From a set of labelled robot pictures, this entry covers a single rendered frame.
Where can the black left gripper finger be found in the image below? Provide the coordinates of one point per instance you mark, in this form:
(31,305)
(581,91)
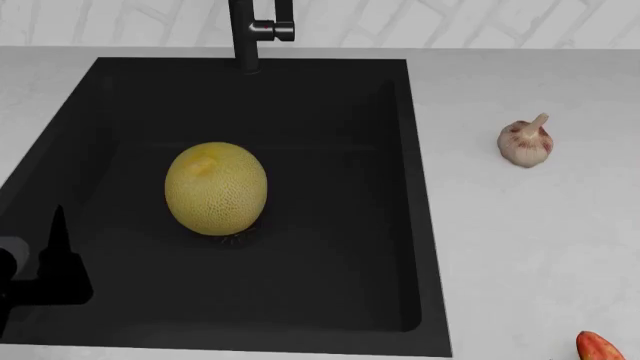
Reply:
(59,240)

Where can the black kitchen sink basin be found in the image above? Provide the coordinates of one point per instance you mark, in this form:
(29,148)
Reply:
(310,112)

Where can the yellow netted melon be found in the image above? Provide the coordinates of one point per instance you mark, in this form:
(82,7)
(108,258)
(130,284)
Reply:
(216,187)

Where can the black kitchen faucet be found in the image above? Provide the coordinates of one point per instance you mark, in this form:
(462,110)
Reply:
(247,33)

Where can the white purple garlic bulb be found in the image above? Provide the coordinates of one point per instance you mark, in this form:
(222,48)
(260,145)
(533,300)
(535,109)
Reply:
(525,144)

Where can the red-orange fruit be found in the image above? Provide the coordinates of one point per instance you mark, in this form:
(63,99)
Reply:
(595,347)

